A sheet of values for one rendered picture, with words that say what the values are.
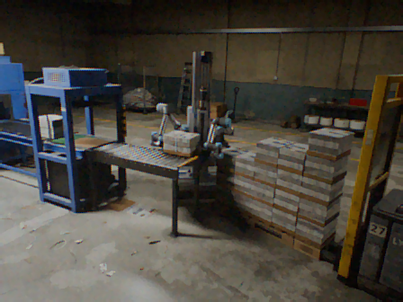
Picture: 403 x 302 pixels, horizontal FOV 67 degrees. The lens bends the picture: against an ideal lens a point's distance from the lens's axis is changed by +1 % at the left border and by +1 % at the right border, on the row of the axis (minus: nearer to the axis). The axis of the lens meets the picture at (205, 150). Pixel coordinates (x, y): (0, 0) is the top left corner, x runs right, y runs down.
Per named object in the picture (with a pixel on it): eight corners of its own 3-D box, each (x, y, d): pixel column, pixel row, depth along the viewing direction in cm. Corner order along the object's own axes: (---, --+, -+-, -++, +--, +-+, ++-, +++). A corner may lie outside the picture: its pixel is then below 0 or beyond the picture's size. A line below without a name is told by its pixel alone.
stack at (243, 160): (232, 201, 429) (236, 146, 405) (308, 235, 351) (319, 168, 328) (213, 209, 402) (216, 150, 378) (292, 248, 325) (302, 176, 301)
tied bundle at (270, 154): (271, 155, 368) (273, 137, 361) (293, 161, 349) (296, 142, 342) (254, 162, 341) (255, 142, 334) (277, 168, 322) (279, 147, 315)
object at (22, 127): (82, 138, 457) (82, 132, 454) (43, 148, 402) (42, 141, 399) (18, 126, 522) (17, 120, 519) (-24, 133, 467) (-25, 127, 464)
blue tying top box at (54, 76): (107, 84, 406) (106, 69, 400) (70, 87, 354) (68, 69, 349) (83, 83, 425) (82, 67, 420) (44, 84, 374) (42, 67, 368)
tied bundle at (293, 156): (294, 161, 347) (297, 142, 341) (318, 168, 328) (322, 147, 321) (276, 168, 322) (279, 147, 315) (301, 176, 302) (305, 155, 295)
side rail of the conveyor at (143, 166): (178, 178, 323) (179, 168, 320) (175, 180, 319) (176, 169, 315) (88, 157, 380) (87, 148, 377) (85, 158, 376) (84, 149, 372)
